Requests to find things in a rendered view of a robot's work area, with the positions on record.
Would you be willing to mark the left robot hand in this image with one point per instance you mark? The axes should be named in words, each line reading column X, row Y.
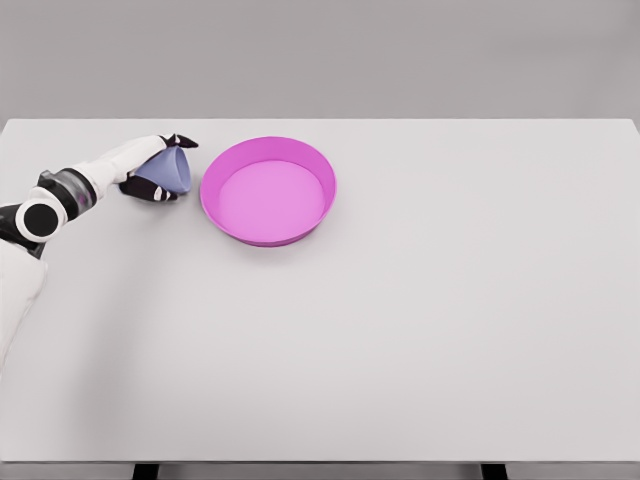
column 131, row 156

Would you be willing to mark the lavender blue cup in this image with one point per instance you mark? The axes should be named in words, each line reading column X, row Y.
column 172, row 170

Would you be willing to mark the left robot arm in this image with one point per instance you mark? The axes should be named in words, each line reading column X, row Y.
column 50, row 210

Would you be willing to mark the pink round plate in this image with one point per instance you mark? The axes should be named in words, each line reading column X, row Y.
column 268, row 191

